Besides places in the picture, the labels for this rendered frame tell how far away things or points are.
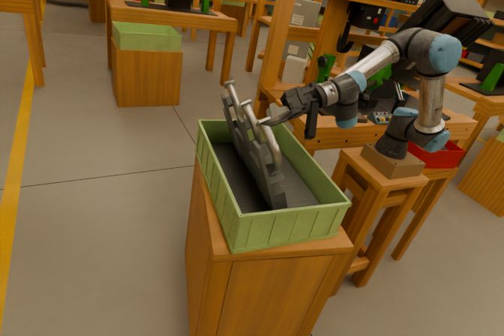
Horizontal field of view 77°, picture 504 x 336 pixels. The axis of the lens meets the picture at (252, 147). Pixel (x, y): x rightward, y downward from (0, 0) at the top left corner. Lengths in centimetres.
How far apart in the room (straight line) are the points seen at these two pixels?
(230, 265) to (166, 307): 82
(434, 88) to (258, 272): 94
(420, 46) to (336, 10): 109
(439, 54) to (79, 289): 193
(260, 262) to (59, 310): 113
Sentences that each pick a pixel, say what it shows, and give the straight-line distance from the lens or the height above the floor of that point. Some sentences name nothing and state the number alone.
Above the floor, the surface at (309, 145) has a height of 78.
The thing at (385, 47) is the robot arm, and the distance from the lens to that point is 133.
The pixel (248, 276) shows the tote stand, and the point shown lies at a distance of 120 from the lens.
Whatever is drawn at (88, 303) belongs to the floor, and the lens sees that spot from 195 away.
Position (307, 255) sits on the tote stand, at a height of 76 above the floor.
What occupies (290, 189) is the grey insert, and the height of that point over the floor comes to 85.
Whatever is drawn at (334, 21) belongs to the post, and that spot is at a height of 136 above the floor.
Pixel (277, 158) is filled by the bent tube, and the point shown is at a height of 111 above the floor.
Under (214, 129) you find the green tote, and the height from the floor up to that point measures 91.
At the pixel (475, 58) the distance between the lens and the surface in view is 1138.
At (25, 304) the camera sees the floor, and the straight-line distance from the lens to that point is 202.
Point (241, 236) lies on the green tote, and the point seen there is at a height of 87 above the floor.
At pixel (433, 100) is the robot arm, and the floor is 127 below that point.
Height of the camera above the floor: 161
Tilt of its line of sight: 30 degrees down
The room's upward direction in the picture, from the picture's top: 12 degrees clockwise
